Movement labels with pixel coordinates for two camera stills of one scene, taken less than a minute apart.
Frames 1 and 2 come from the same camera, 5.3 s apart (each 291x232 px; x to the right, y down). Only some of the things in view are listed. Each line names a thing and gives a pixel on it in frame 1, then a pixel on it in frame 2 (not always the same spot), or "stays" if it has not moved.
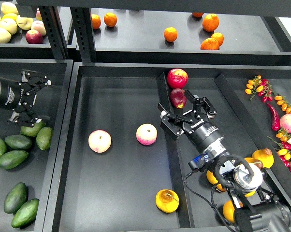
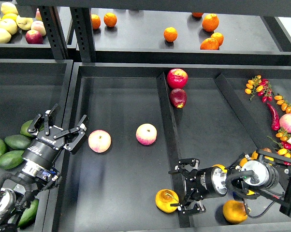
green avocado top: x=33 y=130 stays
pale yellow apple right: x=24 y=23 stays
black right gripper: x=201 y=132 to x=206 y=183
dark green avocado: x=26 y=215 stays
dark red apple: x=178 y=97 stays
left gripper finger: x=25 y=115 to x=81 y=128
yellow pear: x=167 y=200 stays
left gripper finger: x=33 y=76 to x=32 y=128
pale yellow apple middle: x=9 y=24 stays
